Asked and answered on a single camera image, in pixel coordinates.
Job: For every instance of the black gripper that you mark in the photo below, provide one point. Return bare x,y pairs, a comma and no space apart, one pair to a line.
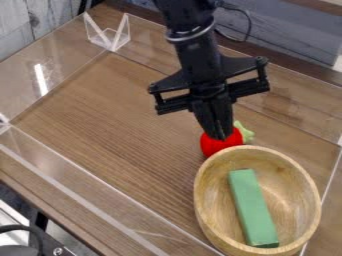
209,73

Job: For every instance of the green rectangular block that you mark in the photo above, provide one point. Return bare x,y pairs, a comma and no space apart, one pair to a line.
256,219

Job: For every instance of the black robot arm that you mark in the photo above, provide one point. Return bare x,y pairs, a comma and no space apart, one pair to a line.
189,20

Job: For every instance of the brown wooden bowl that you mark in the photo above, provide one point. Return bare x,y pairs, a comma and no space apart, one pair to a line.
291,193

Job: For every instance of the red plush strawberry toy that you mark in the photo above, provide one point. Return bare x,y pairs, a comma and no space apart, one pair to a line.
241,137

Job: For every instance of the black table leg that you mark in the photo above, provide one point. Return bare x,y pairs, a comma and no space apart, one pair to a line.
40,220

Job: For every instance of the clear acrylic corner bracket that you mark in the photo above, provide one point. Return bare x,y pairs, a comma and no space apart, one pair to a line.
109,38

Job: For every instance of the clear acrylic barrier wall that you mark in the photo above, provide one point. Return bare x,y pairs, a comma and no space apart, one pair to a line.
100,214

